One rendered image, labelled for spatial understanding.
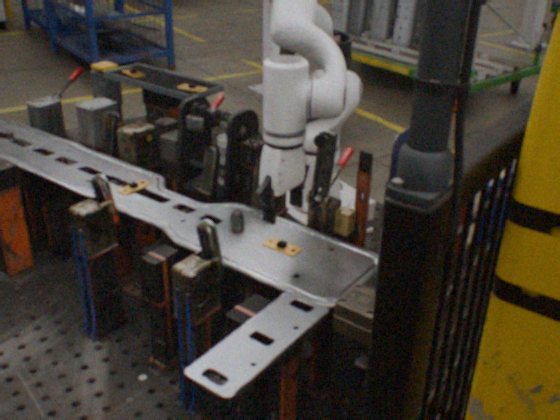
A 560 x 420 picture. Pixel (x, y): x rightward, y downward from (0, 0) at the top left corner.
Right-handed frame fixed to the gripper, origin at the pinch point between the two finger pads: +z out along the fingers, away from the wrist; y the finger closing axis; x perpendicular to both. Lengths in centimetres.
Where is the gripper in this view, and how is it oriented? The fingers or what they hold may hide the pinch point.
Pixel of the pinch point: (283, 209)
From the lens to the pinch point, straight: 133.0
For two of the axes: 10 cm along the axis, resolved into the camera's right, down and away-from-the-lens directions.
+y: -6.0, 3.7, -7.1
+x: 8.0, 2.9, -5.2
